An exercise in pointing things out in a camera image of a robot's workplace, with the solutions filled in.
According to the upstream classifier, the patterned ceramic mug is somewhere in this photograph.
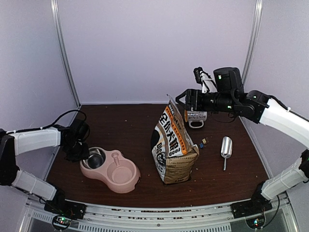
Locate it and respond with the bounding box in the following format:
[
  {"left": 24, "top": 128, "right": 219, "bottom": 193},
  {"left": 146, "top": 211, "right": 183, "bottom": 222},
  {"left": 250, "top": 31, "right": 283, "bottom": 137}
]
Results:
[{"left": 184, "top": 110, "right": 208, "bottom": 129}]

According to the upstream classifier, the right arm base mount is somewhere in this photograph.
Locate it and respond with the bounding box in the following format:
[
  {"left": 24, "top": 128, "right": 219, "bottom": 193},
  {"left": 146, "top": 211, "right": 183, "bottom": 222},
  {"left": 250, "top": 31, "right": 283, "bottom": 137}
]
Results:
[{"left": 231, "top": 181, "right": 273, "bottom": 230}]

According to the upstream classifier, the front aluminium rail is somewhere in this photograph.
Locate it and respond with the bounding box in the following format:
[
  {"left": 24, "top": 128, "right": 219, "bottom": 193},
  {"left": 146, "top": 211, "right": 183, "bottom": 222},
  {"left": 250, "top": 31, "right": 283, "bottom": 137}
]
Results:
[{"left": 24, "top": 198, "right": 294, "bottom": 232}]

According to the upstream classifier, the left aluminium frame post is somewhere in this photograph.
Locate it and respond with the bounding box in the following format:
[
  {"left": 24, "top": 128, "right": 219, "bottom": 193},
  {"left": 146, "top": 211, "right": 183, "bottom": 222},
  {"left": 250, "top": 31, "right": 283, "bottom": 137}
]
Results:
[{"left": 50, "top": 0, "right": 81, "bottom": 107}]

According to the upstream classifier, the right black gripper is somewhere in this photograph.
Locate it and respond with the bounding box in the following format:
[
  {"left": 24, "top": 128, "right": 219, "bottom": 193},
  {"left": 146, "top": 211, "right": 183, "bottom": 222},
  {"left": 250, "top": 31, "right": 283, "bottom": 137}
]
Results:
[{"left": 176, "top": 88, "right": 236, "bottom": 113}]

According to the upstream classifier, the aluminium frame post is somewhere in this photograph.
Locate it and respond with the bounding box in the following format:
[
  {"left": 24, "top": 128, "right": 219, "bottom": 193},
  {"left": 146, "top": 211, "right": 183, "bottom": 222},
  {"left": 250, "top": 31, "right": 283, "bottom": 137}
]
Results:
[
  {"left": 50, "top": 0, "right": 81, "bottom": 107},
  {"left": 242, "top": 0, "right": 263, "bottom": 84}
]

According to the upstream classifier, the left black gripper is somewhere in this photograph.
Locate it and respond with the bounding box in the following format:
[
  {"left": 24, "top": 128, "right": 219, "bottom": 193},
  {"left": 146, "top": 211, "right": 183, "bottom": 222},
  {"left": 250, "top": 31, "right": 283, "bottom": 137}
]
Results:
[{"left": 64, "top": 140, "right": 89, "bottom": 162}]

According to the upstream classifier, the left black braided cable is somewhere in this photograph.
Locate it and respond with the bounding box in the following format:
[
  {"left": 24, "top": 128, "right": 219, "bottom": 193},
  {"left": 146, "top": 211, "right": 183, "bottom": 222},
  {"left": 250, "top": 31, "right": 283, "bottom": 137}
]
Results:
[{"left": 7, "top": 110, "right": 87, "bottom": 133}]

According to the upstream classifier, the right aluminium frame post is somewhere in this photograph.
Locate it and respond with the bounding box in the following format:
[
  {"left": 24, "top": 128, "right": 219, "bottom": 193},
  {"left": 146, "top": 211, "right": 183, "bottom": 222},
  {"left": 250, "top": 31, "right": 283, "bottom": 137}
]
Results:
[{"left": 242, "top": 0, "right": 263, "bottom": 84}]

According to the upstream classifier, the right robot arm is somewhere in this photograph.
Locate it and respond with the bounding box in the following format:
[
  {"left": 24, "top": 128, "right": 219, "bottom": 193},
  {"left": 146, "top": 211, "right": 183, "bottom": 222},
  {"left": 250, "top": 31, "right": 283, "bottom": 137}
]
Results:
[{"left": 175, "top": 67, "right": 309, "bottom": 214}]

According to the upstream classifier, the metal scoop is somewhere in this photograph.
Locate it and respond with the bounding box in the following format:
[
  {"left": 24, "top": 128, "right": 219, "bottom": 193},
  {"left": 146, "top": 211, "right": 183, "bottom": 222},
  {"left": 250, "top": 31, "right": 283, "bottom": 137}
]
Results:
[{"left": 221, "top": 136, "right": 233, "bottom": 171}]

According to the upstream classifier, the yellow binder clip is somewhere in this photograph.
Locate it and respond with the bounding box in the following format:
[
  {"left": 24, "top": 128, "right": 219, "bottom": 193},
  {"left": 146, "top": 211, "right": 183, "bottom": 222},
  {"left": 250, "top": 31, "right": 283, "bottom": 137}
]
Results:
[{"left": 202, "top": 138, "right": 209, "bottom": 144}]

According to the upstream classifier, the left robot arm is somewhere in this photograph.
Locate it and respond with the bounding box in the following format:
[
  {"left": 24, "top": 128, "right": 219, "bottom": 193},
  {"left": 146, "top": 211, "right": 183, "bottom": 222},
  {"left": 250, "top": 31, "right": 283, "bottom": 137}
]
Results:
[{"left": 0, "top": 119, "right": 90, "bottom": 215}]

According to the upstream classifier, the pink double pet bowl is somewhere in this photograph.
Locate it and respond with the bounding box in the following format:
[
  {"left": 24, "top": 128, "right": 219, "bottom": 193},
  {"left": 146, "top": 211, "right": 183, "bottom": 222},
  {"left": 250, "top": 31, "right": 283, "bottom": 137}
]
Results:
[{"left": 80, "top": 149, "right": 141, "bottom": 193}]

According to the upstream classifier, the steel bowl insert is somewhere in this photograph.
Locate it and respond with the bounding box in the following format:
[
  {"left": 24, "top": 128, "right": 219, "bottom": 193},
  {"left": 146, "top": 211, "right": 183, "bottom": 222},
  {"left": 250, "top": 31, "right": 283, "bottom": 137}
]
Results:
[{"left": 82, "top": 147, "right": 106, "bottom": 169}]

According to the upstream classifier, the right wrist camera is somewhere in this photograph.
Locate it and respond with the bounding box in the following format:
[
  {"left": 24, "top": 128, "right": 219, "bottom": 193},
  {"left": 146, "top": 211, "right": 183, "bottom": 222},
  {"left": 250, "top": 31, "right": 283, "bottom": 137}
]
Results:
[{"left": 193, "top": 67, "right": 217, "bottom": 94}]

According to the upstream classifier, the dog food bag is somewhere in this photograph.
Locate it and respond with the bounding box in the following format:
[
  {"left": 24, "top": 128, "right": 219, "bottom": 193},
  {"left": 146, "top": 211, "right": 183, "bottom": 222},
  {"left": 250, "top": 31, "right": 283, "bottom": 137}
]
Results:
[{"left": 151, "top": 97, "right": 199, "bottom": 185}]

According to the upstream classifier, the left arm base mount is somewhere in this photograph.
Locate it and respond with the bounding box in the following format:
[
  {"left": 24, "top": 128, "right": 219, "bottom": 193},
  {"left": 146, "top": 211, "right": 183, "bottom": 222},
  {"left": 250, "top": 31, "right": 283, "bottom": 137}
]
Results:
[{"left": 43, "top": 189, "right": 86, "bottom": 231}]

